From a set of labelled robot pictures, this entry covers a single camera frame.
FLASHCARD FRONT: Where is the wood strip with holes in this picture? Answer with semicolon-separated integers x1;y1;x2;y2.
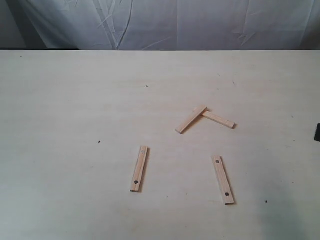
211;155;235;205
129;145;149;193

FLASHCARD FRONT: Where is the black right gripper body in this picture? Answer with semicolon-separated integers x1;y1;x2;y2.
314;123;320;142

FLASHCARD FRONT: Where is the plain pale wood strip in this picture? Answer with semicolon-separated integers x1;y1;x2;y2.
175;105;207;134

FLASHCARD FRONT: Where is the plain wood strip far right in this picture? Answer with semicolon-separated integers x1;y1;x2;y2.
202;111;236;129

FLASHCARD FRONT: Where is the white backdrop cloth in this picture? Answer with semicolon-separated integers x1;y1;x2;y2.
0;0;320;51

